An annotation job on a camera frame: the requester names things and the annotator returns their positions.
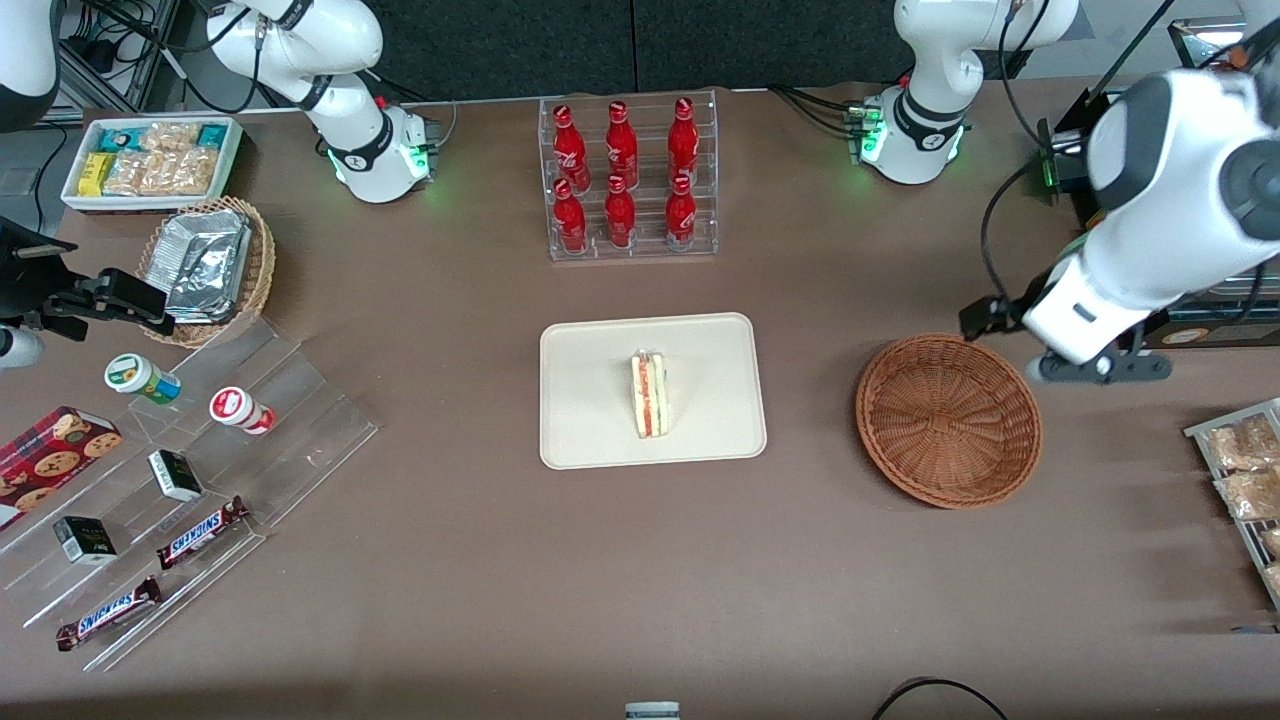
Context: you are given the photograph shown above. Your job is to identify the cream plastic tray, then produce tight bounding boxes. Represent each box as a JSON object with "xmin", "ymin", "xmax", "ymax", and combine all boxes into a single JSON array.
[{"xmin": 539, "ymin": 312, "xmax": 769, "ymax": 471}]

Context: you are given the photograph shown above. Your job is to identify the black hot food display machine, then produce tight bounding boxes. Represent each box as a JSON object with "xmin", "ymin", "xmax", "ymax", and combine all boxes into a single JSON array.
[{"xmin": 1035, "ymin": 15, "xmax": 1280, "ymax": 351}]

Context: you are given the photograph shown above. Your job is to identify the clear acrylic step display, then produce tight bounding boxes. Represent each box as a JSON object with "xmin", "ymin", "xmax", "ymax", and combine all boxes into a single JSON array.
[{"xmin": 0, "ymin": 315, "xmax": 380, "ymax": 674}]

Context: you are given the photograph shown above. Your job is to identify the yellow snack packet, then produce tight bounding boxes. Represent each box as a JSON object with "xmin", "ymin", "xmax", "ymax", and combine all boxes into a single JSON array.
[{"xmin": 77, "ymin": 151, "xmax": 117, "ymax": 199}]

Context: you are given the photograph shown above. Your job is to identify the black looped table cable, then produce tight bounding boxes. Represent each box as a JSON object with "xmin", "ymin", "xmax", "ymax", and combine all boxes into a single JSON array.
[{"xmin": 869, "ymin": 677, "xmax": 1012, "ymax": 720}]

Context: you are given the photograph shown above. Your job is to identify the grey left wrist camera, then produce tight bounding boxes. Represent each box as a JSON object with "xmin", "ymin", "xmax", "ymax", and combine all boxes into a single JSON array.
[{"xmin": 1027, "ymin": 349, "xmax": 1174, "ymax": 387}]

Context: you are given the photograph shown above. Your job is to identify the clear nut snack bag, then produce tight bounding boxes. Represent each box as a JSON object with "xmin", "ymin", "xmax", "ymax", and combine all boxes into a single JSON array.
[
  {"xmin": 140, "ymin": 121, "xmax": 202, "ymax": 154},
  {"xmin": 100, "ymin": 147, "xmax": 220, "ymax": 197}
]

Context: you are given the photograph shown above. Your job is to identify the black base cables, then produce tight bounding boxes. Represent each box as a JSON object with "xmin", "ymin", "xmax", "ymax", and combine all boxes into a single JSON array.
[
  {"xmin": 768, "ymin": 84, "xmax": 863, "ymax": 138},
  {"xmin": 378, "ymin": 73, "xmax": 459, "ymax": 129}
]

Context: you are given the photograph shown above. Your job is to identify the triangular sandwich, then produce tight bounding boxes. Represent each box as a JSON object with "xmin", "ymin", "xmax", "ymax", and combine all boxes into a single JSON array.
[{"xmin": 628, "ymin": 348, "xmax": 674, "ymax": 441}]

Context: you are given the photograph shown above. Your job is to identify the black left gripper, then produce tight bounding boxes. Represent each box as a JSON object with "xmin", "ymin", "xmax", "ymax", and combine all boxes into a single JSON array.
[{"xmin": 959, "ymin": 283, "xmax": 1043, "ymax": 342}]

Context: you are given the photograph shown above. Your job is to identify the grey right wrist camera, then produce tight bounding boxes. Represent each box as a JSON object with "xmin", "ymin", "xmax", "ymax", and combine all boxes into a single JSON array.
[{"xmin": 0, "ymin": 325, "xmax": 47, "ymax": 370}]

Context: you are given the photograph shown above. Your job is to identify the white rectangular snack bin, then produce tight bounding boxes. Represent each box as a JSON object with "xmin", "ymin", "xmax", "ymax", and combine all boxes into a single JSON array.
[{"xmin": 60, "ymin": 116, "xmax": 245, "ymax": 215}]

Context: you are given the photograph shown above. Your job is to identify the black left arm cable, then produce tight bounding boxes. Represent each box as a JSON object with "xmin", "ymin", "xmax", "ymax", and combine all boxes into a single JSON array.
[{"xmin": 979, "ymin": 0, "xmax": 1063, "ymax": 303}]

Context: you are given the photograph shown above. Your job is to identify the tan wicker basket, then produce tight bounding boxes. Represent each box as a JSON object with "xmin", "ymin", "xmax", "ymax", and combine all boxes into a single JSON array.
[{"xmin": 135, "ymin": 195, "xmax": 278, "ymax": 350}]

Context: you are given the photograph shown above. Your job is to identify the aluminium frame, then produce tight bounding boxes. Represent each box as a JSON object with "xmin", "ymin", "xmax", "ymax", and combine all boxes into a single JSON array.
[{"xmin": 58, "ymin": 0, "xmax": 183, "ymax": 113}]

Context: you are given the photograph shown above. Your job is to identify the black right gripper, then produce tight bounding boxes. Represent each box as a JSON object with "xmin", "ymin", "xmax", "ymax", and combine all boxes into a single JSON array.
[{"xmin": 0, "ymin": 215, "xmax": 178, "ymax": 343}]

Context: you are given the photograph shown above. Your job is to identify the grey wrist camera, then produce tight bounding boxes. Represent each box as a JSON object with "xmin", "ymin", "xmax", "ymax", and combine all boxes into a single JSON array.
[
  {"xmin": 1027, "ymin": 349, "xmax": 1174, "ymax": 387},
  {"xmin": 0, "ymin": 325, "xmax": 47, "ymax": 370}
]

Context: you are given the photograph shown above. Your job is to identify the red cookie box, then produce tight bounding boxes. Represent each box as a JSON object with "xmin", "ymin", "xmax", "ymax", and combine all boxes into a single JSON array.
[{"xmin": 0, "ymin": 404, "xmax": 124, "ymax": 532}]

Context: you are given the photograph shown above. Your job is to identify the brown snickers bar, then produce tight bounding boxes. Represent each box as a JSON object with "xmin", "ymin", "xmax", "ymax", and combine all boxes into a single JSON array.
[
  {"xmin": 54, "ymin": 575, "xmax": 164, "ymax": 653},
  {"xmin": 155, "ymin": 495, "xmax": 252, "ymax": 572}
]

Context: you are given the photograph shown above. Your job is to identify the black right base cables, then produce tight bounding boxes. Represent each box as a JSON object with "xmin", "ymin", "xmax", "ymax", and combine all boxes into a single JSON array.
[{"xmin": 378, "ymin": 73, "xmax": 459, "ymax": 129}]

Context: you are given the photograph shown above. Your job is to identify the clear acrylic bottle rack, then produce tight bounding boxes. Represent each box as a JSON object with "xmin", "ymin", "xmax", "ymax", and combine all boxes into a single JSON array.
[{"xmin": 538, "ymin": 89, "xmax": 720, "ymax": 263}]

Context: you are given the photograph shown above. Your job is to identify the green lid yogurt cup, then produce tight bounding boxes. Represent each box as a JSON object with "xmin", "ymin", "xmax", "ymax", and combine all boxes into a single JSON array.
[{"xmin": 104, "ymin": 352, "xmax": 184, "ymax": 407}]

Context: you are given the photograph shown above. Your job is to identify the red lid yogurt cup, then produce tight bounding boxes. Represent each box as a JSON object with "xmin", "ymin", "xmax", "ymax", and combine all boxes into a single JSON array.
[{"xmin": 208, "ymin": 385, "xmax": 277, "ymax": 437}]

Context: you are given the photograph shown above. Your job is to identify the brown round wicker basket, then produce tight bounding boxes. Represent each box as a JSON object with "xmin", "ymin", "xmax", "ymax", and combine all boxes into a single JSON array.
[{"xmin": 855, "ymin": 333, "xmax": 1044, "ymax": 511}]

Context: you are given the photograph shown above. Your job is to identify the grey wire rack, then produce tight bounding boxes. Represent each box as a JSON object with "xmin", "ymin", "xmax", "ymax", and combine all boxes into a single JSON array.
[{"xmin": 1184, "ymin": 397, "xmax": 1280, "ymax": 613}]

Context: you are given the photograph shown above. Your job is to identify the red cola bottle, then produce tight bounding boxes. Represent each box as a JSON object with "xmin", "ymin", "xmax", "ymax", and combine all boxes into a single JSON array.
[
  {"xmin": 552, "ymin": 104, "xmax": 592, "ymax": 192},
  {"xmin": 664, "ymin": 173, "xmax": 698, "ymax": 252},
  {"xmin": 604, "ymin": 100, "xmax": 640, "ymax": 190},
  {"xmin": 603, "ymin": 175, "xmax": 638, "ymax": 250},
  {"xmin": 552, "ymin": 178, "xmax": 590, "ymax": 255},
  {"xmin": 667, "ymin": 96, "xmax": 701, "ymax": 187}
]

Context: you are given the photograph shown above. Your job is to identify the black left base cables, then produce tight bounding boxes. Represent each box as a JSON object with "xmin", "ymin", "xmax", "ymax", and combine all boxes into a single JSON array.
[{"xmin": 768, "ymin": 84, "xmax": 863, "ymax": 138}]

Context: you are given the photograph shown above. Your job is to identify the small black box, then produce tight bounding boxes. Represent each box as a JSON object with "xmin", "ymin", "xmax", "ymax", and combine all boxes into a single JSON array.
[
  {"xmin": 147, "ymin": 448, "xmax": 205, "ymax": 504},
  {"xmin": 52, "ymin": 515, "xmax": 119, "ymax": 567}
]

